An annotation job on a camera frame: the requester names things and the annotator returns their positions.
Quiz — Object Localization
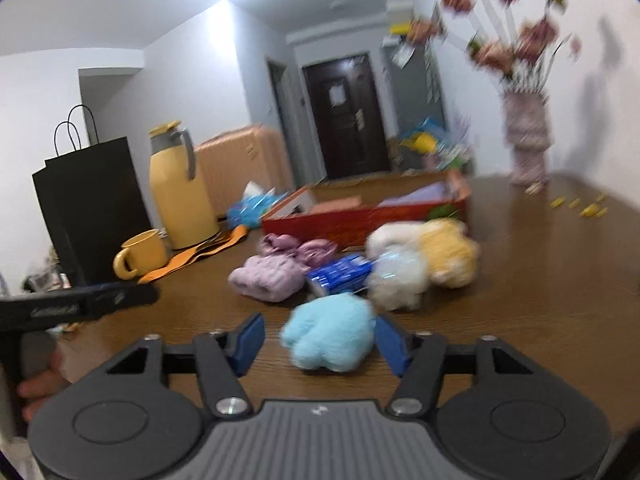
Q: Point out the peach ribbed suitcase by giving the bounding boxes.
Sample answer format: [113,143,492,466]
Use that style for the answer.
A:
[192,124,296,218]

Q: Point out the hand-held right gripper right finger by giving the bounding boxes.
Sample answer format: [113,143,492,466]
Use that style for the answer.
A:
[372,314,534,417]

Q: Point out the dark brown entrance door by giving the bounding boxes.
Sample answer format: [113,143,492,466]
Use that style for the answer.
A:
[302,51,391,181]

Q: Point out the orange strap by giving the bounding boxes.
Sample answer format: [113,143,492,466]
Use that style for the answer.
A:
[137,224,249,285]

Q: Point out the scattered yellow petals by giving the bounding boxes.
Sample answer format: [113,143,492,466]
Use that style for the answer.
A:
[550,194,608,218]

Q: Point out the red cardboard box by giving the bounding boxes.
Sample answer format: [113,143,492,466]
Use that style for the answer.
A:
[261,169,473,250]

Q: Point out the yellow thermos jug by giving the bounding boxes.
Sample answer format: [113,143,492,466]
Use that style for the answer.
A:
[148,120,221,251]

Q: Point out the pink ribbed vase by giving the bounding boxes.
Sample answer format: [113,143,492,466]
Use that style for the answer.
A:
[501,85,553,186]

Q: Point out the yellow mug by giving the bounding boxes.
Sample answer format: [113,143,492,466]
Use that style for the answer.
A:
[112,229,170,281]

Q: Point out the pink artificial flowers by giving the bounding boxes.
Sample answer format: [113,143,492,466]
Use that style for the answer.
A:
[406,0,583,96]

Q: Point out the white fluffy plush toy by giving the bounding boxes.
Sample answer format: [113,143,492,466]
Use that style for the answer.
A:
[367,250,432,312]

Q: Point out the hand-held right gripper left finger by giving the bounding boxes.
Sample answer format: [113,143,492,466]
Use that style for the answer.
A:
[105,312,266,419]

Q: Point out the dark side door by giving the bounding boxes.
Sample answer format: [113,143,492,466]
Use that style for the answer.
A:
[266,59,295,163]

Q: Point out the grey clutter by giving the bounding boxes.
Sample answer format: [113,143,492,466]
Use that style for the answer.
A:
[22,247,68,293]

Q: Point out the blue striped packet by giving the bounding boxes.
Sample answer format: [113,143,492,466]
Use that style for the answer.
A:
[306,254,374,297]

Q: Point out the lavender puffy soft item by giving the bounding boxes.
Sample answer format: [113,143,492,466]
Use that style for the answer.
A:
[228,255,307,304]

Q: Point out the cream plush toy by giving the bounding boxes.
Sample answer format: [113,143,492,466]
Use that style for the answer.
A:
[365,221,427,262]

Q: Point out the yellow plush toy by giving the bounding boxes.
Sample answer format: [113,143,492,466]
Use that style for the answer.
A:
[417,219,482,289]

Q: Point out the person's left hand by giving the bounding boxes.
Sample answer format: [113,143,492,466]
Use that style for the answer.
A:
[16,347,71,423]

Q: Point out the blue plastic bag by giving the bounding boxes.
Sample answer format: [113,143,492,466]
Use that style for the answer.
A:
[226,191,290,231]

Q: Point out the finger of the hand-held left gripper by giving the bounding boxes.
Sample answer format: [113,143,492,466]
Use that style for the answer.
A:
[75,281,161,321]

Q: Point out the pink purple soft item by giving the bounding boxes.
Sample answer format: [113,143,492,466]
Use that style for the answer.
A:
[296,239,339,268]

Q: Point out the pile of colourful toys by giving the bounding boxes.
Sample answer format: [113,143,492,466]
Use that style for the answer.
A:
[395,116,473,173]

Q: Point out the light blue plush toy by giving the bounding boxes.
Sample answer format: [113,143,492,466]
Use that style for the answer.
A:
[281,294,376,373]

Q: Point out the grey tall cabinet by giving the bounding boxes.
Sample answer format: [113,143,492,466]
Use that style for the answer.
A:
[382,35,447,136]

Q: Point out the black paper bag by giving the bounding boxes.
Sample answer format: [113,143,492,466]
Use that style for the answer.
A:
[31,104,153,288]

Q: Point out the lavender folded cloth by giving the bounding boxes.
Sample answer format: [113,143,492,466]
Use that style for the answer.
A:
[377,182,448,209]

